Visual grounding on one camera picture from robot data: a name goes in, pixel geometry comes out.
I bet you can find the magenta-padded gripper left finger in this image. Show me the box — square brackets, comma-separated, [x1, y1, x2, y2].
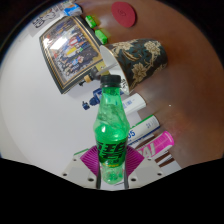
[60, 145, 102, 190]

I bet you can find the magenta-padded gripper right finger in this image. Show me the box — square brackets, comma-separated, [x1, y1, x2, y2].
[123, 145, 165, 190]

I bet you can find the green plastic drink bottle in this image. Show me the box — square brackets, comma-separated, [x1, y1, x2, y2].
[93, 74, 131, 185]

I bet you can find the pink and white shuttlecock tube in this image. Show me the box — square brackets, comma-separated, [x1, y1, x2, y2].
[136, 130, 176, 159]

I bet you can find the white green-striped shuttlecock tube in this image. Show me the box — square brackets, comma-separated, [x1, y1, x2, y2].
[126, 114, 161, 146]

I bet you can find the white bottle with blue cap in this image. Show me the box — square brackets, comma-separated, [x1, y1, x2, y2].
[121, 92, 148, 116]

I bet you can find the dark floral paper cup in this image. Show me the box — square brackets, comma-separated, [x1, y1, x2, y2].
[99, 38, 169, 96]

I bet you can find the framed group photo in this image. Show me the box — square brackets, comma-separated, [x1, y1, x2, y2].
[38, 14, 109, 95]

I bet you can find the small green packet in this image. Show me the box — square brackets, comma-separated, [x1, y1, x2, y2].
[94, 28, 109, 45]
[84, 14, 98, 29]

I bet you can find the flat round red coaster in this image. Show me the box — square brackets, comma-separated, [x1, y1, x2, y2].
[110, 1, 137, 28]

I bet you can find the blue and white tissue pack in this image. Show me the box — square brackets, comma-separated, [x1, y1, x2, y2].
[62, 2, 83, 17]

